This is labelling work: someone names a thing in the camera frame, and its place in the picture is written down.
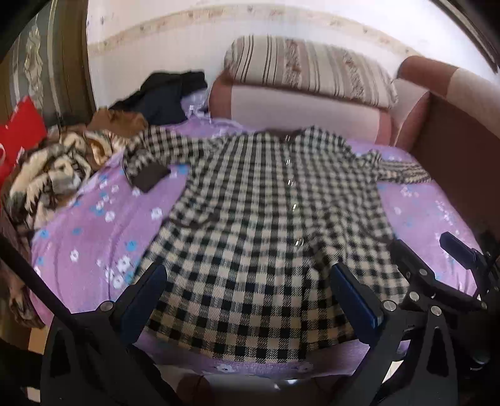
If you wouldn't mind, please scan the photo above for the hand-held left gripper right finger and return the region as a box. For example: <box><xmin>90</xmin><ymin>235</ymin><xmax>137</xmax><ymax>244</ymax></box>
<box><xmin>330</xmin><ymin>261</ymin><xmax>459</xmax><ymax>406</ymax></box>

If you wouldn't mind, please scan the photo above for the clear plastic bag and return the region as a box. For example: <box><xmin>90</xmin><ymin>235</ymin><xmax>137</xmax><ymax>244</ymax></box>
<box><xmin>181</xmin><ymin>89</ymin><xmax>215</xmax><ymax>118</ymax></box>

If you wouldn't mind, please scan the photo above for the purple floral bed sheet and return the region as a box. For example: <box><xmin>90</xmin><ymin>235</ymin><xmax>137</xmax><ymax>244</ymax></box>
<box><xmin>29</xmin><ymin>115</ymin><xmax>485</xmax><ymax>377</ymax></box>

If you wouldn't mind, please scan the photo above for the black and cream checkered coat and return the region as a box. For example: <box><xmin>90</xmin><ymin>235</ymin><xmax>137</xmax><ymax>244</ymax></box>
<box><xmin>123</xmin><ymin>125</ymin><xmax>432</xmax><ymax>364</ymax></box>

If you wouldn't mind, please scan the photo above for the brown cloth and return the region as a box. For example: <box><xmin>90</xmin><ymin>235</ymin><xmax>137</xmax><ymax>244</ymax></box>
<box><xmin>86</xmin><ymin>108</ymin><xmax>150</xmax><ymax>140</ymax></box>

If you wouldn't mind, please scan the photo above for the dark ornate wooden door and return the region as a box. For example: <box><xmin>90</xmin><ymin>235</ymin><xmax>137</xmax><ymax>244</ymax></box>
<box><xmin>0</xmin><ymin>0</ymin><xmax>96</xmax><ymax>131</ymax></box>

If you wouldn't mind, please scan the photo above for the leaf print brown blanket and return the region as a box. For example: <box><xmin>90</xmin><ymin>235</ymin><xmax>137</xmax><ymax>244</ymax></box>
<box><xmin>7</xmin><ymin>128</ymin><xmax>131</xmax><ymax>232</ymax></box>

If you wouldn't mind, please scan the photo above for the black cable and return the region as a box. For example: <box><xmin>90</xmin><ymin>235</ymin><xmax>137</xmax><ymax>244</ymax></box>
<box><xmin>0</xmin><ymin>232</ymin><xmax>81</xmax><ymax>326</ymax></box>

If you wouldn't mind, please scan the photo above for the black garment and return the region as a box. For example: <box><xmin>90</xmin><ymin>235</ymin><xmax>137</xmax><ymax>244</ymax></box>
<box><xmin>110</xmin><ymin>70</ymin><xmax>208</xmax><ymax>112</ymax></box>

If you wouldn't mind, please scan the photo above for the striped bolster pillow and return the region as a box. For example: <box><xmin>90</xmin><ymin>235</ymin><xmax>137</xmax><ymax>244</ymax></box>
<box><xmin>223</xmin><ymin>34</ymin><xmax>399</xmax><ymax>109</ymax></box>

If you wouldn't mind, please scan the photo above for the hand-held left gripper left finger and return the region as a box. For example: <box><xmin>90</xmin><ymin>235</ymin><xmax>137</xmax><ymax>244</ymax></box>
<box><xmin>39</xmin><ymin>262</ymin><xmax>184</xmax><ymax>406</ymax></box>

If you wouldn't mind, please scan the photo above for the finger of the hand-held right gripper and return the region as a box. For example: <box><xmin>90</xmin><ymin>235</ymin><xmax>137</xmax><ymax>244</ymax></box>
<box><xmin>439</xmin><ymin>231</ymin><xmax>490</xmax><ymax>275</ymax></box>
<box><xmin>391</xmin><ymin>239</ymin><xmax>431</xmax><ymax>302</ymax></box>

